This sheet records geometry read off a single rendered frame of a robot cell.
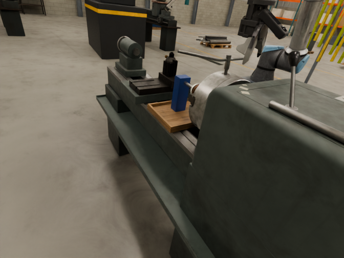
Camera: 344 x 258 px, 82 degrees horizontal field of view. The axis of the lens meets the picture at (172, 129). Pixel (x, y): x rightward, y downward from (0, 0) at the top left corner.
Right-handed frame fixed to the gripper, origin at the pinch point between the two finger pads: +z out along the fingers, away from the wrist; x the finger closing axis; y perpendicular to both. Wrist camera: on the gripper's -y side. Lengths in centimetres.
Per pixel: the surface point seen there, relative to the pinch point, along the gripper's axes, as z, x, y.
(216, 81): 10.5, 4.5, 11.0
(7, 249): 124, 100, 88
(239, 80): 9.0, -0.7, 3.1
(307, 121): 3.7, 25.5, -25.8
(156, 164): 77, 11, 39
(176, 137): 45, 12, 24
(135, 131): 78, -5, 79
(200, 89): 15.0, 8.3, 16.2
